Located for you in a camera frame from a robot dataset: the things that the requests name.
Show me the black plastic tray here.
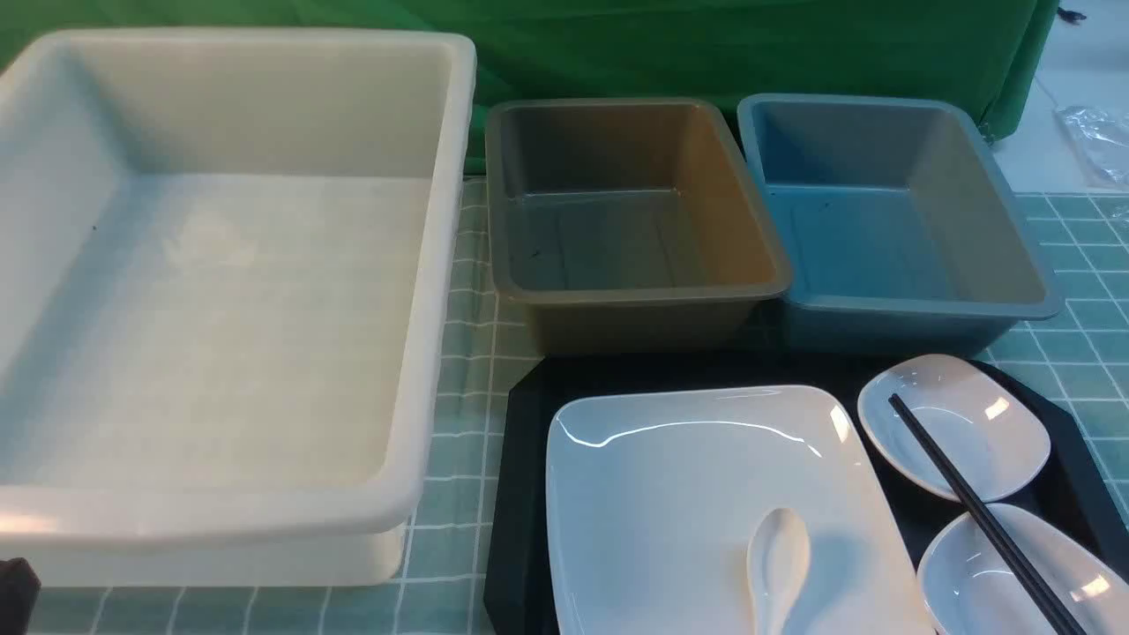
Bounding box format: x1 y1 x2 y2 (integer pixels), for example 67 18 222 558
483 351 1128 634

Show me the green checked tablecloth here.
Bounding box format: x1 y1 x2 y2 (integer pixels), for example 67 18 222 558
29 180 1126 634

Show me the large white plastic bin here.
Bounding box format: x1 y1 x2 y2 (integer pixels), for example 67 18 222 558
1 27 476 588

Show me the white small dish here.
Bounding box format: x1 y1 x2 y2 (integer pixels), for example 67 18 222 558
857 354 1052 503
916 503 1128 634

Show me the clear plastic bag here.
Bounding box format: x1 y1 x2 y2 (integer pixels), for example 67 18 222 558
1054 105 1128 191

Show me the white ceramic spoon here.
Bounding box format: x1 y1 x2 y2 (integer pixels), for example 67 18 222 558
745 507 811 634

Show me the brown plastic bin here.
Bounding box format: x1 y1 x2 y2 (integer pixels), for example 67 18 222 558
485 98 793 356

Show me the blue plastic bin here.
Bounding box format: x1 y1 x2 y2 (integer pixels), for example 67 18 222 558
736 93 1065 356

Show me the green backdrop cloth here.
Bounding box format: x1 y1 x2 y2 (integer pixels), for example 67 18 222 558
1 1 1058 176

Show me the large white rectangular plate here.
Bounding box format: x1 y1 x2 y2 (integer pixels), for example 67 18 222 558
545 385 934 634

